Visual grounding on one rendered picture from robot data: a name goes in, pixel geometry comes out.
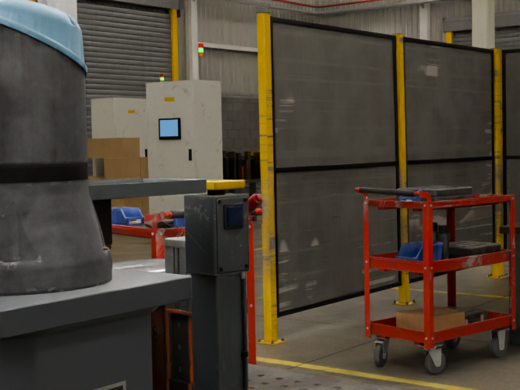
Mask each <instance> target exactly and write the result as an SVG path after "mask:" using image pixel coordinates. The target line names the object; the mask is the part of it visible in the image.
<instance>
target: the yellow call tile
mask: <svg viewBox="0 0 520 390"><path fill-rule="evenodd" d="M244 188H245V181H244V180H207V195H225V190H232V189H244Z"/></svg>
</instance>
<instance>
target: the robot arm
mask: <svg viewBox="0 0 520 390"><path fill-rule="evenodd" d="M86 76H87V66H86V64H85V63H84V46H83V36H82V32H81V29H80V27H79V25H78V23H77V22H76V20H75V19H74V18H72V17H71V16H70V15H68V14H67V13H65V12H63V11H61V10H59V9H56V8H54V7H51V6H48V5H44V4H41V3H38V2H31V1H28V0H0V296H23V295H35V294H44V293H58V292H66V291H71V290H77V289H86V288H90V287H93V286H99V285H102V284H105V283H107V282H110V281H111V280H112V266H111V252H110V249H109V248H108V247H106V246H105V243H104V237H103V234H102V230H101V226H100V223H99V220H98V216H97V213H96V210H95V208H94V204H93V202H92V199H91V195H90V192H89V187H88V170H87V114H86V88H85V77H86Z"/></svg>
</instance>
